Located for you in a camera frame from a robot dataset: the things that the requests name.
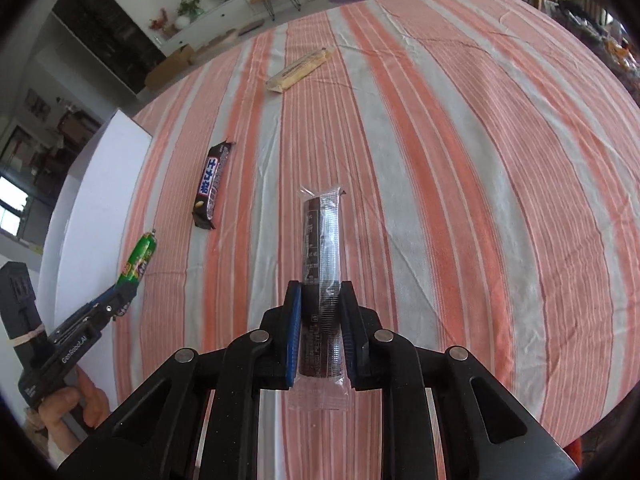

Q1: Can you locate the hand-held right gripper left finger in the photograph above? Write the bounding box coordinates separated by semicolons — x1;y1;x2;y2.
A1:
57;280;303;480

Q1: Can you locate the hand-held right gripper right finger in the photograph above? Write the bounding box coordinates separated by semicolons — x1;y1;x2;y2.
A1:
337;280;583;480

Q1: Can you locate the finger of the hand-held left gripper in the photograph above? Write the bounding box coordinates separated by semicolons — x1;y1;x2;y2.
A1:
100;287;139;323
52;285;132;333

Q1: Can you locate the green sausage packet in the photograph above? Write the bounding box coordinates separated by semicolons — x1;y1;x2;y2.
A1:
117;230;158;291

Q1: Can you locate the dark brown bar clear wrapper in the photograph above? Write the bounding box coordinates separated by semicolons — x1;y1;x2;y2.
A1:
287;185;348;411

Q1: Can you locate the person's left hand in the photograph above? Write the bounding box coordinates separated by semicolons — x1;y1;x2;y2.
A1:
25;365;108;461

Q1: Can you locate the white box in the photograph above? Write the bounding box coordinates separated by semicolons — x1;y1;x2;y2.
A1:
39;107;154;411

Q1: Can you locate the black chocolate bar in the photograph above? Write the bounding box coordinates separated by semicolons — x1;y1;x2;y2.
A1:
192;140;236;231

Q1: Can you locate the cardboard box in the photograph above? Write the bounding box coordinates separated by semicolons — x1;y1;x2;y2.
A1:
144;44;197;92

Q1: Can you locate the beige wafer packet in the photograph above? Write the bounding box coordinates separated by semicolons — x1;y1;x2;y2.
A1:
265;46;337;95

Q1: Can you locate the dark display cabinet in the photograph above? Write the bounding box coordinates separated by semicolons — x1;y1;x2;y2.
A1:
52;0;166;95

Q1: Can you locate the red flower arrangement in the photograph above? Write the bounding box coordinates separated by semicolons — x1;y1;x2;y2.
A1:
149;8;171;38

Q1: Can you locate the plant in white vase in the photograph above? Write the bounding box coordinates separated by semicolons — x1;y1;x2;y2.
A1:
175;0;205;31

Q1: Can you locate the pile of assorted household goods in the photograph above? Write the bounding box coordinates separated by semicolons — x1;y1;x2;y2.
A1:
542;0;640;106

